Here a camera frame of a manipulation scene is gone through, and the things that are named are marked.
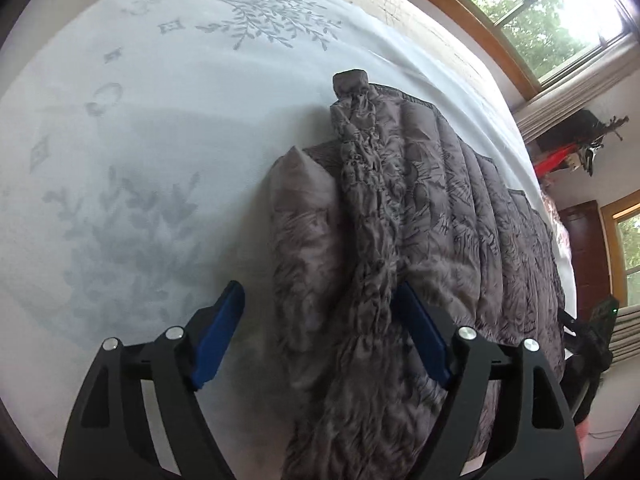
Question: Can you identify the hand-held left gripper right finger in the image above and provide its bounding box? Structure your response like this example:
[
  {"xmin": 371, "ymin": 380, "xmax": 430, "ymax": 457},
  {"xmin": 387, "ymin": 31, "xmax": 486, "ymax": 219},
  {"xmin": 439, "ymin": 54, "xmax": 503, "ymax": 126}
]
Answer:
[{"xmin": 397, "ymin": 281, "xmax": 586, "ymax": 480}]

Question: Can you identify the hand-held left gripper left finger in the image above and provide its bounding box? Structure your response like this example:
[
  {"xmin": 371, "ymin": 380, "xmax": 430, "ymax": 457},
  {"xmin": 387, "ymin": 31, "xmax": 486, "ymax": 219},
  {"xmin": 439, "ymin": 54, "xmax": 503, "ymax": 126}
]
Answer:
[{"xmin": 57, "ymin": 280, "xmax": 246, "ymax": 480}]

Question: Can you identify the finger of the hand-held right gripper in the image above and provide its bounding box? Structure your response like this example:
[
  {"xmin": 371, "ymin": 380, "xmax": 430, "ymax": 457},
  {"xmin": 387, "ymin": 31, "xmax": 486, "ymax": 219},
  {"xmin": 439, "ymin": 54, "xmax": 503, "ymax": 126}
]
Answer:
[{"xmin": 557, "ymin": 310, "xmax": 583, "ymax": 341}]

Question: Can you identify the brown quilted comforter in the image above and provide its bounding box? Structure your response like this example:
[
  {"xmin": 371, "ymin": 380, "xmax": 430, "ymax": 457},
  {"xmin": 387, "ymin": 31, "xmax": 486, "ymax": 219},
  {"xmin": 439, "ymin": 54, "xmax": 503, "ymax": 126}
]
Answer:
[{"xmin": 267, "ymin": 67, "xmax": 568, "ymax": 480}]

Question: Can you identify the beige curtain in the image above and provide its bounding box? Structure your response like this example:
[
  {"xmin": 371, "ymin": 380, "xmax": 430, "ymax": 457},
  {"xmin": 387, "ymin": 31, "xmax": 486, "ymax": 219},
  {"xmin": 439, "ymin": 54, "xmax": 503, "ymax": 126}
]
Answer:
[
  {"xmin": 515, "ymin": 57, "xmax": 640, "ymax": 146},
  {"xmin": 607, "ymin": 305, "xmax": 640, "ymax": 363}
]

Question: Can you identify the dark wooden door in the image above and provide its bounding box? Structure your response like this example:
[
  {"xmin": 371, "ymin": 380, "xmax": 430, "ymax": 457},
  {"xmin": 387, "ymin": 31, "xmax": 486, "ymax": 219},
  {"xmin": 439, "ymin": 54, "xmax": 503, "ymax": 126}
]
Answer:
[{"xmin": 557, "ymin": 200, "xmax": 613, "ymax": 311}]

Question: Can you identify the pink floral quilt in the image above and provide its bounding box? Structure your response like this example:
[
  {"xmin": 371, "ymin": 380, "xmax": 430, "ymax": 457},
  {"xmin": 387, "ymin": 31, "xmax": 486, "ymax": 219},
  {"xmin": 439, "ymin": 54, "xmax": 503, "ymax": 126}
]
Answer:
[{"xmin": 542, "ymin": 185, "xmax": 573, "ymax": 271}]

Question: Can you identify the small wooden framed window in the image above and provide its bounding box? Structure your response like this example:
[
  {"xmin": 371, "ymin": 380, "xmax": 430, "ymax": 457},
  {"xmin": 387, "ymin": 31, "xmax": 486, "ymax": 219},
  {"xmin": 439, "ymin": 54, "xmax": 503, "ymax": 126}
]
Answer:
[{"xmin": 600, "ymin": 190, "xmax": 640, "ymax": 306}]

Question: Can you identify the white embroidered bed sheet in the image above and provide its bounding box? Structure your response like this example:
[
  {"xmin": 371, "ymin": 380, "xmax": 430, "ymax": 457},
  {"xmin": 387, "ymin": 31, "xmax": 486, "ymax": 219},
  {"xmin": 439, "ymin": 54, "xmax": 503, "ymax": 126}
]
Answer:
[{"xmin": 0, "ymin": 0, "xmax": 576, "ymax": 480}]

